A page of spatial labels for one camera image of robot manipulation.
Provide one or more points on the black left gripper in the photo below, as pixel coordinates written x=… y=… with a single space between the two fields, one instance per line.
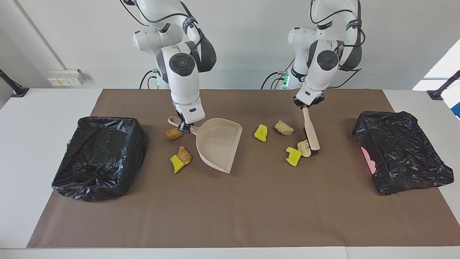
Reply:
x=300 y=101

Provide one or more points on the beige brush with black bristles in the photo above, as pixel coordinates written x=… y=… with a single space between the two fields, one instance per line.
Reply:
x=311 y=129

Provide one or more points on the mustard brown sponge piece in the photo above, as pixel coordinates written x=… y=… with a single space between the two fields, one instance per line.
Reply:
x=173 y=134

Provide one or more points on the pink bin in black bag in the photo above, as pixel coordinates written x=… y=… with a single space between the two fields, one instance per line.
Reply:
x=406 y=151

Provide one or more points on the white wall conduit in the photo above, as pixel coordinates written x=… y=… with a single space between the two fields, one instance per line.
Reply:
x=39 y=34

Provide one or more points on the black camera stand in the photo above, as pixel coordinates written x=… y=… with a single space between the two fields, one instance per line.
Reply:
x=14 y=88
x=440 y=91

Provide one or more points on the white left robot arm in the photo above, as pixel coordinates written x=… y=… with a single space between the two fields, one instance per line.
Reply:
x=323 y=64

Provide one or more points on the white wall socket box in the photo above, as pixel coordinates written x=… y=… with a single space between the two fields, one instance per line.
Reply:
x=66 y=77

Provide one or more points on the pale cream sponge piece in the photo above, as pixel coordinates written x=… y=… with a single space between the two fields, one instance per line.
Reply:
x=284 y=128
x=304 y=148

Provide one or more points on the brown paper table mat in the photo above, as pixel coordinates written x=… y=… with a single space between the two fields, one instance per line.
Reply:
x=230 y=226

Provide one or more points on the orange striped sponge piece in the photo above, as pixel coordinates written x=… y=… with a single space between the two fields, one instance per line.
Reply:
x=184 y=155

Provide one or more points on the blue object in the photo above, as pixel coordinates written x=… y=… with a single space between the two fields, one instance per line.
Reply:
x=457 y=110

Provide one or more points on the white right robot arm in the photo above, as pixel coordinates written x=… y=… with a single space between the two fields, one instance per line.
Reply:
x=183 y=82

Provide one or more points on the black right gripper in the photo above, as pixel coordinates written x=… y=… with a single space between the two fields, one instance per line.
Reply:
x=181 y=120

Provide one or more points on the open bin with black bag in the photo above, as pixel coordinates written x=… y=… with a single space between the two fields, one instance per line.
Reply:
x=100 y=158

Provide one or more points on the yellow sponge piece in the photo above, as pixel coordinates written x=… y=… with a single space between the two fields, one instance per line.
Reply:
x=261 y=133
x=176 y=164
x=293 y=156

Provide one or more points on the beige plastic dustpan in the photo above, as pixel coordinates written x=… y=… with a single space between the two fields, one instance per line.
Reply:
x=219 y=144

